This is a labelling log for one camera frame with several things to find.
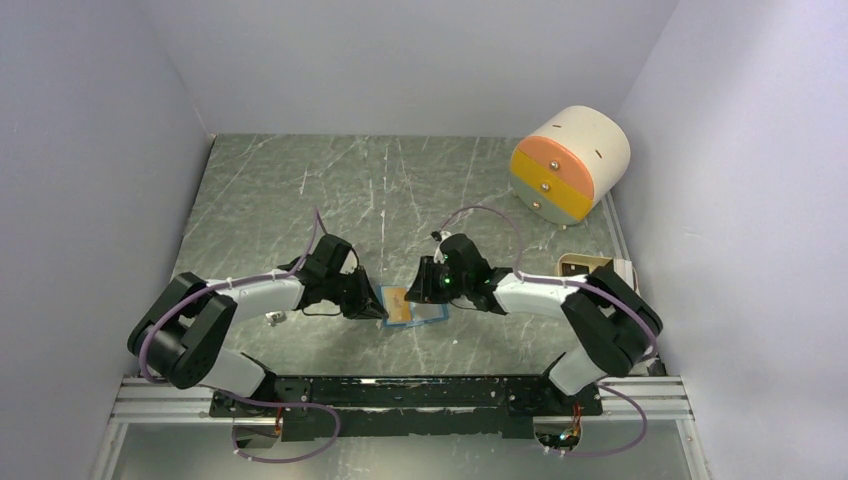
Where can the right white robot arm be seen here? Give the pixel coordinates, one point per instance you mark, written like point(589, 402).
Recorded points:
point(616, 329)

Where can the beige oval tray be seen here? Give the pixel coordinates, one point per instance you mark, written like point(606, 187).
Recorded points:
point(571, 264)

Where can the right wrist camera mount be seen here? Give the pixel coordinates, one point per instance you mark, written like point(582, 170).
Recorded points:
point(440, 237)

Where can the blue card holder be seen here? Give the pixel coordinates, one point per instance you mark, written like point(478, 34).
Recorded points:
point(423, 313)

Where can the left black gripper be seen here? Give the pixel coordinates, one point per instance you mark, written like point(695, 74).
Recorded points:
point(366, 305)

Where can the small white plastic piece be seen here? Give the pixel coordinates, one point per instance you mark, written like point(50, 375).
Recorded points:
point(275, 318)

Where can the beige cylindrical drawer box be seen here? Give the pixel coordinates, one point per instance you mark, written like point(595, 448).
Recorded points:
point(564, 168)

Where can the aluminium rail frame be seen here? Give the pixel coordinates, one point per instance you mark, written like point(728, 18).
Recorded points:
point(153, 398)

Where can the orange credit card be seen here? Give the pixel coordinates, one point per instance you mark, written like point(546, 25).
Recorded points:
point(399, 311)

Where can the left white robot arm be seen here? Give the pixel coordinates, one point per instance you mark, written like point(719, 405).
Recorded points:
point(181, 336)

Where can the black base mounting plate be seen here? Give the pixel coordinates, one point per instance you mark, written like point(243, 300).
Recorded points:
point(308, 408)

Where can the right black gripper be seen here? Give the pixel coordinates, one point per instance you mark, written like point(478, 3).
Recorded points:
point(423, 288)

